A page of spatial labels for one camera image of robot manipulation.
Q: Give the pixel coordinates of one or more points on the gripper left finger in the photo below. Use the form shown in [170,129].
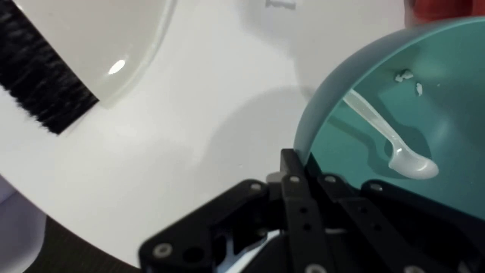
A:
[212,223]

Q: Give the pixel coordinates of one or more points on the white crumb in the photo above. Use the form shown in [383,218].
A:
[403,75]
[419,89]

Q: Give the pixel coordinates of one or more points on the white brush with black bristles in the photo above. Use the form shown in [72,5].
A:
[75,38]

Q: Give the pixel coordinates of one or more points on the blue bowl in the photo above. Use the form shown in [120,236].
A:
[447,113]

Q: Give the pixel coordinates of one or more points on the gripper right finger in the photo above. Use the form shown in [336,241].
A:
[394,227]

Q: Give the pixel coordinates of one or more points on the white plastic spoon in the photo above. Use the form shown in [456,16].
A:
[411,165]

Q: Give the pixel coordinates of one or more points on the pale lavender object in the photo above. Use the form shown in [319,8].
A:
[17,223]

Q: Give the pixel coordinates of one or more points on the red object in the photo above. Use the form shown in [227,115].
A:
[443,7]

